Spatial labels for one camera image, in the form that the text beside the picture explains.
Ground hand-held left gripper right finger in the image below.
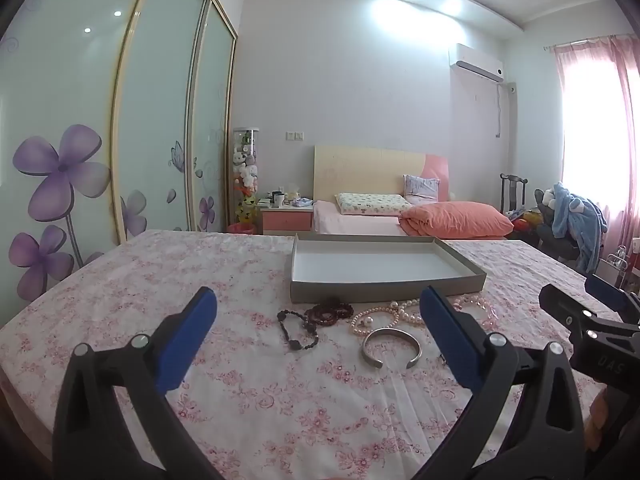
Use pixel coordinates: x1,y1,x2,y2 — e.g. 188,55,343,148
419,285,586,480

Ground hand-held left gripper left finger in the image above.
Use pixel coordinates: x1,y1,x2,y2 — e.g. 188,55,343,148
52,286,236,480

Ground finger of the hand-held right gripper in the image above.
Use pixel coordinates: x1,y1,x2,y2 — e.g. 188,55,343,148
539,284,616,341
584,274,640,326

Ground white pearl bracelets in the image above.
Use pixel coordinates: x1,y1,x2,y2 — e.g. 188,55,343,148
452,296,498,328

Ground wide silver cuff bangle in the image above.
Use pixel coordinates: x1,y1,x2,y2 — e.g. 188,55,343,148
361,327,426,370

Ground pink pearl necklace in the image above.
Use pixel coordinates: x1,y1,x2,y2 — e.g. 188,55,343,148
350,305,401,337

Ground grey cardboard tray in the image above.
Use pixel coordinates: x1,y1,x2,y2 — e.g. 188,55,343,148
290,233,487,305

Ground black bead bracelet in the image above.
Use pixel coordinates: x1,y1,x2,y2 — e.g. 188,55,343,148
276,309,321,352

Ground dark red bead bracelet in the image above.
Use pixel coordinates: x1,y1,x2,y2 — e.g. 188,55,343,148
305,298,354,328

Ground grey office chair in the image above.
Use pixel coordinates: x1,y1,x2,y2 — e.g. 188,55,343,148
534,189,591,261

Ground blue plush robe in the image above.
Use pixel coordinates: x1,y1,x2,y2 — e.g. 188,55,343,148
547,181,608,273

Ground colourful toy pile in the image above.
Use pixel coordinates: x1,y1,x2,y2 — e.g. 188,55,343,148
510,210,543,233

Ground orange duvet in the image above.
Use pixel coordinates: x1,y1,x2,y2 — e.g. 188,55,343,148
399,201,513,240

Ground dark wooden chair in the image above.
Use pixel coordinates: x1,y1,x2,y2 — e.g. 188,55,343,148
500,173,528,213

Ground pink bed mattress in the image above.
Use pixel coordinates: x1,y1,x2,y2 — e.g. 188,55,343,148
312,200,511,241

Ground pink and white nightstand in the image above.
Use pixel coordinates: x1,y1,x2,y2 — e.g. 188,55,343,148
260,205,315,235

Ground lilac small pillow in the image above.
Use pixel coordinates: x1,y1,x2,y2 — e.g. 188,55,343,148
403,175,441,206

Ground white patterned pillow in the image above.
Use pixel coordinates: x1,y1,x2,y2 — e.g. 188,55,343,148
335,192,411,216

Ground clear tube of plush toys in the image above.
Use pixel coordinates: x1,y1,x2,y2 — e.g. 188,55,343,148
232,127,261,226

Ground beige and pink headboard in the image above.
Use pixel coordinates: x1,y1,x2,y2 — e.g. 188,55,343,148
314,145,451,206

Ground pink curtain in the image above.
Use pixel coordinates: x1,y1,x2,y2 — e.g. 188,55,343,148
552,35,640,261

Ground floral sliding door wardrobe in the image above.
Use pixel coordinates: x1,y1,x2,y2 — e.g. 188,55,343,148
0,0,238,311

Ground white air conditioner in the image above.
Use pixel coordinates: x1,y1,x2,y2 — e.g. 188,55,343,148
449,43,505,83

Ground metal wire rack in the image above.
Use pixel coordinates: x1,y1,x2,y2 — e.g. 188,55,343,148
607,245,632,286

